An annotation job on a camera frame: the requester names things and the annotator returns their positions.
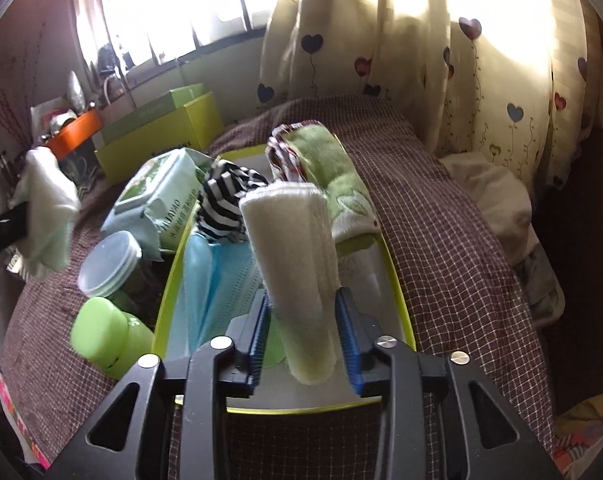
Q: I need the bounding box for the green plastic container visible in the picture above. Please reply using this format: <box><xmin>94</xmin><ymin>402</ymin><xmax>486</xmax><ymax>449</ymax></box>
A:
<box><xmin>70</xmin><ymin>296</ymin><xmax>155</xmax><ymax>381</ymax></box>

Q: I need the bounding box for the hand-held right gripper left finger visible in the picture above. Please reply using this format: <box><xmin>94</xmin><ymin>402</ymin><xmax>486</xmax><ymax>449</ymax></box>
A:
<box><xmin>44</xmin><ymin>290</ymin><xmax>273</xmax><ymax>480</ymax></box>

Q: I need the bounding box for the cream sock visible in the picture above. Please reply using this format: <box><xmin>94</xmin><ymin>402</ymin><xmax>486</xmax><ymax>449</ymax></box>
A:
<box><xmin>239</xmin><ymin>182</ymin><xmax>342</xmax><ymax>386</ymax></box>

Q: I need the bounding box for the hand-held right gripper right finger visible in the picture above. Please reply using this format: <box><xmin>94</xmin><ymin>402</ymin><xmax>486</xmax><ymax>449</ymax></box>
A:
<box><xmin>333</xmin><ymin>286</ymin><xmax>565</xmax><ymax>480</ymax></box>

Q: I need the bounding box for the black appliance on windowsill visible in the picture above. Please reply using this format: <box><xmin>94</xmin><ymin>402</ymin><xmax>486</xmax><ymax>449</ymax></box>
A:
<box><xmin>96</xmin><ymin>42</ymin><xmax>132</xmax><ymax>73</ymax></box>

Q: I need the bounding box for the orange plastic bin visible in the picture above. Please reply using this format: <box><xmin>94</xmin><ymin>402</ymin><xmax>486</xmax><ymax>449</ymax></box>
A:
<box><xmin>44</xmin><ymin>110</ymin><xmax>102</xmax><ymax>158</ymax></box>

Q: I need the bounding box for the pink striped printed sheet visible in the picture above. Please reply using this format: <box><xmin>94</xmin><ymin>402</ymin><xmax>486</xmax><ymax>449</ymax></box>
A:
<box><xmin>0</xmin><ymin>370</ymin><xmax>52</xmax><ymax>471</ymax></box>

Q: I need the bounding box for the long green carton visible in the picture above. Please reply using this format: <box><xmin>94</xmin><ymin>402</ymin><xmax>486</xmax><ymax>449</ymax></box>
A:
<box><xmin>99</xmin><ymin>82</ymin><xmax>205</xmax><ymax>146</ymax></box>

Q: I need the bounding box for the yellow printed cloth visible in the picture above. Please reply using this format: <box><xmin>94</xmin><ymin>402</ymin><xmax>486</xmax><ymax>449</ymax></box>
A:
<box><xmin>554</xmin><ymin>402</ymin><xmax>603</xmax><ymax>480</ymax></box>

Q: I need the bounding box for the green towel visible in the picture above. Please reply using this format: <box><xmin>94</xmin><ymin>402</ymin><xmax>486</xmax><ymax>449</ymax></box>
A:
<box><xmin>266</xmin><ymin>121</ymin><xmax>382</xmax><ymax>246</ymax></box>

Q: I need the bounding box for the white pillow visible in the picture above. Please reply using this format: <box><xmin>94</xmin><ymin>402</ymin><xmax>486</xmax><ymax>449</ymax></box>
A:
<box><xmin>439</xmin><ymin>152</ymin><xmax>535</xmax><ymax>261</ymax></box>

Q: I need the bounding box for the yellow-green shallow cardboard box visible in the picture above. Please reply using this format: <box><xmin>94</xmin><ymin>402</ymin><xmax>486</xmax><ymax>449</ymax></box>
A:
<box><xmin>150</xmin><ymin>146</ymin><xmax>417</xmax><ymax>415</ymax></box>

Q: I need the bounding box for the grey bedding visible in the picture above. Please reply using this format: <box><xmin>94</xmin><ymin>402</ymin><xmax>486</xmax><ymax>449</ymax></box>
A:
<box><xmin>511</xmin><ymin>245</ymin><xmax>567</xmax><ymax>331</ymax></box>

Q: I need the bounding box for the clear plastic container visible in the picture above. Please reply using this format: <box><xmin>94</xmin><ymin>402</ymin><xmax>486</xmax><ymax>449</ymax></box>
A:
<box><xmin>64</xmin><ymin>145</ymin><xmax>102</xmax><ymax>191</ymax></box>

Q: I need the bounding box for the cream heart-print curtain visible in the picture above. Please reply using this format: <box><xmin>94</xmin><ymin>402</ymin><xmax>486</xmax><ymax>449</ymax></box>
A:
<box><xmin>256</xmin><ymin>0</ymin><xmax>603</xmax><ymax>191</ymax></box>

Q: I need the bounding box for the pale green wet wipes pack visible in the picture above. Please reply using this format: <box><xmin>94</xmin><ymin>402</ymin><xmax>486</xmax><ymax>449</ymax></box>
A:
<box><xmin>102</xmin><ymin>149</ymin><xmax>217</xmax><ymax>263</ymax></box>

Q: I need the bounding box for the brown checked blanket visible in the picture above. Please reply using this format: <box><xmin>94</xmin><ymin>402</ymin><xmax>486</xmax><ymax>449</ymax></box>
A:
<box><xmin>0</xmin><ymin>94</ymin><xmax>557</xmax><ymax>480</ymax></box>

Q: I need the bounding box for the yellow-green deep cardboard box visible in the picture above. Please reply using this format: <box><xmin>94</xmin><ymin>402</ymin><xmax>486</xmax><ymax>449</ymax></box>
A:
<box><xmin>94</xmin><ymin>91</ymin><xmax>225</xmax><ymax>186</ymax></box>

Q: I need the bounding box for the large black white striped sock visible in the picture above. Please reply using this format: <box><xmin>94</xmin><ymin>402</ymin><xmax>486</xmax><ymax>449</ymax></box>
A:
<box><xmin>196</xmin><ymin>159</ymin><xmax>270</xmax><ymax>246</ymax></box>

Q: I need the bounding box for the red branch decoration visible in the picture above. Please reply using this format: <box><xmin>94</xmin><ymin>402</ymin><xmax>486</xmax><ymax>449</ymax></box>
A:
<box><xmin>0</xmin><ymin>25</ymin><xmax>45</xmax><ymax>148</ymax></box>

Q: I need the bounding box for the blue face mask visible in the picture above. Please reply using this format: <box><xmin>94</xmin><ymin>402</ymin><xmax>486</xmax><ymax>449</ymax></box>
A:
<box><xmin>174</xmin><ymin>232</ymin><xmax>267</xmax><ymax>361</ymax></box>

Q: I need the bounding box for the clear jar with white lid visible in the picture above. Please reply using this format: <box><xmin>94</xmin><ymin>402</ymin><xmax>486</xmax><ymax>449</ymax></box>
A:
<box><xmin>78</xmin><ymin>230</ymin><xmax>145</xmax><ymax>311</ymax></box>

